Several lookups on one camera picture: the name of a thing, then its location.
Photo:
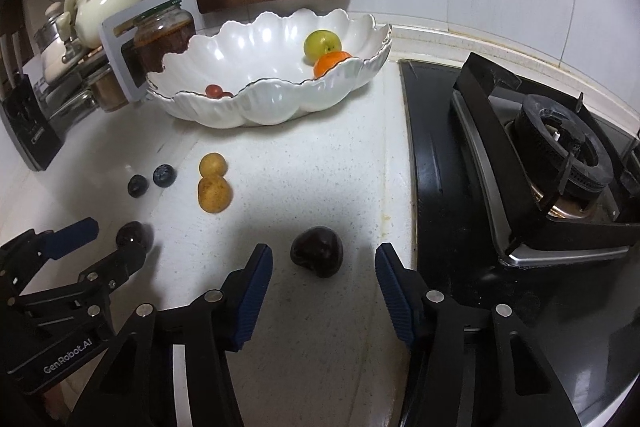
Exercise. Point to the small tan longan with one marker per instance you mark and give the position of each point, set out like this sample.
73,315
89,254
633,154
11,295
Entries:
212,165

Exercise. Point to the glass jar with green lid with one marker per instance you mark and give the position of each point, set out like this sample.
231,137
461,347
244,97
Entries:
165,39

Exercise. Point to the black knife block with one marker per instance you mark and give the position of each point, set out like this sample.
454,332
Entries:
27,132

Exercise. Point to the steel lid with white knob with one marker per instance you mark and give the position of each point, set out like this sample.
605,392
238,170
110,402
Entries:
50,29

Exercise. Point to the grey spice rack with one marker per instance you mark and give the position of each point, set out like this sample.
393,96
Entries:
112,57

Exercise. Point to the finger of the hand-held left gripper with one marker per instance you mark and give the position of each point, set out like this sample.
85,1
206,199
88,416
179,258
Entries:
131,259
70,239

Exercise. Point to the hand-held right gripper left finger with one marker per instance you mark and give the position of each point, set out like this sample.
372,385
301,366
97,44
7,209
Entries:
252,297

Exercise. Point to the white scalloped ceramic bowl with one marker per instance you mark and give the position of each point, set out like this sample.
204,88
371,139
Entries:
260,57

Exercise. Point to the cream ceramic pot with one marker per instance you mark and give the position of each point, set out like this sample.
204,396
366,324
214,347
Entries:
110,7

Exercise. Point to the green round jujube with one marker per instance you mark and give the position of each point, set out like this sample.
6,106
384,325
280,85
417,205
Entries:
322,45

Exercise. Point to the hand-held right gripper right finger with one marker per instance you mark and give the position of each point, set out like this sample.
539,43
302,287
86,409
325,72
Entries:
395,297

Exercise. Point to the black gas stove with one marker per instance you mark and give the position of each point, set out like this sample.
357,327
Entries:
460,187

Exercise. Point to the small orange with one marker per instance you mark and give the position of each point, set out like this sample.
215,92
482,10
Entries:
330,63

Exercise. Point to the steel pot with glass lid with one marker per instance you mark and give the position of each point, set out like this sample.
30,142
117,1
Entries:
107,89

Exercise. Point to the large tan longan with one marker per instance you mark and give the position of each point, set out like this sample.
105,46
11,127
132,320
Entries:
215,194

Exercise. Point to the blueberry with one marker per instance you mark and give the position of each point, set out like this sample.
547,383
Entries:
164,175
136,185

